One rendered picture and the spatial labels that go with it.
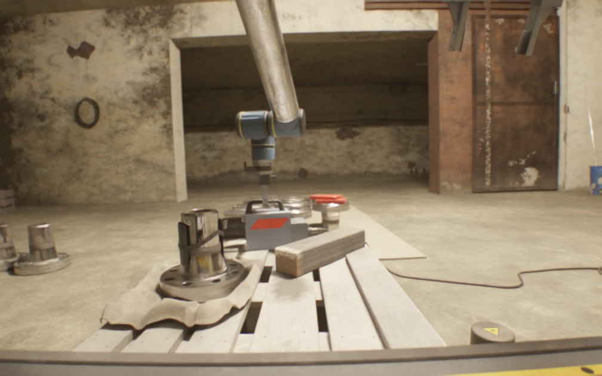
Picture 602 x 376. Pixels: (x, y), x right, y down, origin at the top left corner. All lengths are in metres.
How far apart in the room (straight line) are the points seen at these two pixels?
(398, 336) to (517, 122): 5.11
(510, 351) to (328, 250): 0.90
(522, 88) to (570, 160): 1.32
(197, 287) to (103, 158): 4.72
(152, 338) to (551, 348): 0.73
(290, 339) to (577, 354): 0.53
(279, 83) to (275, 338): 0.75
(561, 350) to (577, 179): 5.77
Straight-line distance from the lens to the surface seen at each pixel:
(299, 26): 5.05
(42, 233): 2.13
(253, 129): 1.26
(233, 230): 1.43
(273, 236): 1.42
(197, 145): 10.53
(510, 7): 6.05
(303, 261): 1.09
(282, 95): 1.10
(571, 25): 6.33
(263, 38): 0.96
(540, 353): 0.38
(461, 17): 0.65
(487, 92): 5.44
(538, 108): 5.88
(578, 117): 6.13
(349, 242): 1.31
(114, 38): 5.74
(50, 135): 6.07
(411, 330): 0.75
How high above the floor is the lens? 0.53
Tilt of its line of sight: 5 degrees down
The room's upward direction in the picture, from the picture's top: 2 degrees counter-clockwise
